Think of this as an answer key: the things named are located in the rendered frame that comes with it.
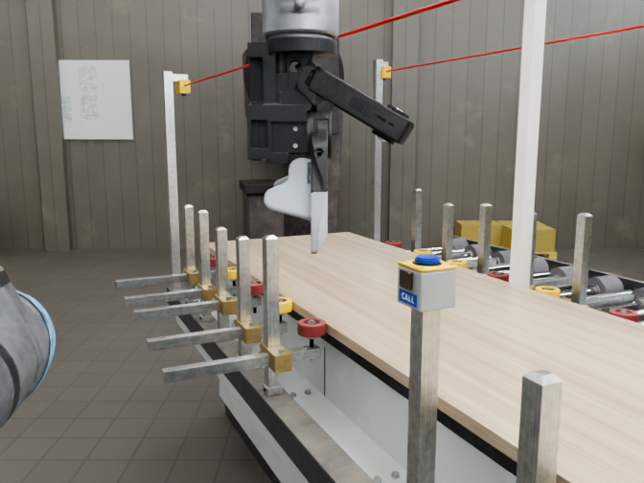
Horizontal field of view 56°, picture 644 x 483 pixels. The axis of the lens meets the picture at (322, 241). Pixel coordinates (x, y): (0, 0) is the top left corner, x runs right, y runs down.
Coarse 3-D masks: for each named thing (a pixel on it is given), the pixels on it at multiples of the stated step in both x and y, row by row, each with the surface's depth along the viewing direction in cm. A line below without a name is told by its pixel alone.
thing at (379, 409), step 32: (256, 320) 248; (288, 320) 214; (320, 352) 191; (352, 352) 171; (320, 384) 193; (352, 384) 172; (384, 384) 155; (352, 416) 174; (384, 416) 156; (448, 416) 131; (256, 448) 270; (384, 448) 158; (448, 448) 132; (480, 448) 122; (288, 480) 226; (448, 480) 133; (480, 480) 123; (512, 480) 114
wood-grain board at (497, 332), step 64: (256, 256) 265; (320, 256) 265; (384, 256) 265; (384, 320) 174; (448, 320) 174; (512, 320) 174; (576, 320) 174; (448, 384) 130; (512, 384) 130; (576, 384) 130; (640, 384) 130; (512, 448) 105; (576, 448) 103; (640, 448) 103
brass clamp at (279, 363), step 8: (264, 344) 171; (280, 344) 171; (264, 352) 170; (272, 352) 165; (288, 352) 165; (272, 360) 164; (280, 360) 163; (288, 360) 164; (272, 368) 165; (280, 368) 164; (288, 368) 165
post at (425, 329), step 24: (432, 312) 99; (432, 336) 100; (432, 360) 100; (432, 384) 101; (408, 408) 104; (432, 408) 102; (408, 432) 105; (432, 432) 103; (408, 456) 105; (432, 456) 104; (408, 480) 106; (432, 480) 104
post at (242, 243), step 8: (240, 240) 187; (248, 240) 188; (240, 248) 188; (248, 248) 189; (240, 256) 188; (248, 256) 189; (240, 264) 188; (248, 264) 190; (240, 272) 189; (248, 272) 190; (240, 280) 189; (248, 280) 190; (240, 288) 190; (248, 288) 191; (240, 296) 190; (248, 296) 191; (240, 304) 191; (248, 304) 192; (240, 312) 192; (248, 312) 192; (240, 320) 192; (248, 320) 193; (240, 344) 194; (248, 344) 194; (240, 352) 195; (248, 352) 194
